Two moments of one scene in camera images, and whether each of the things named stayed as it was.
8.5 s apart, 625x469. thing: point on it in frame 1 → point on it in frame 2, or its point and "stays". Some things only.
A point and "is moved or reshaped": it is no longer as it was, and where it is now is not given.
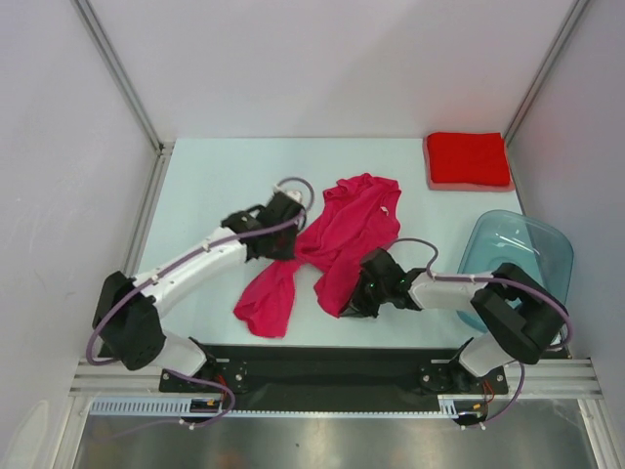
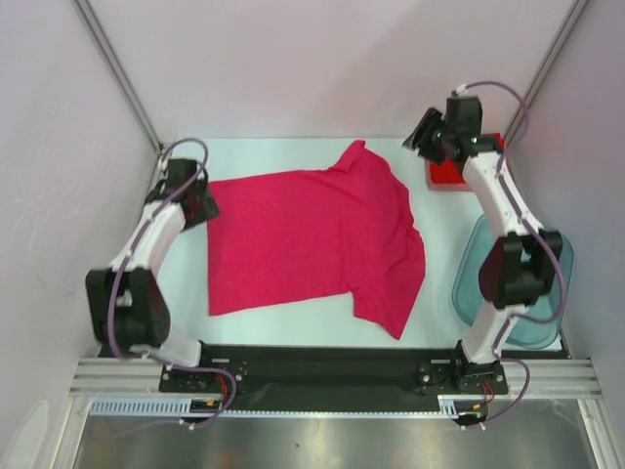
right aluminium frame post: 579,6 stays
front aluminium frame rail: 538,378 stays
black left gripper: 287,252 → 209,208
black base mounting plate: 335,378 stays
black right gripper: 357,306 → 418,140
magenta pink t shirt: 355,216 is moved or reshaped
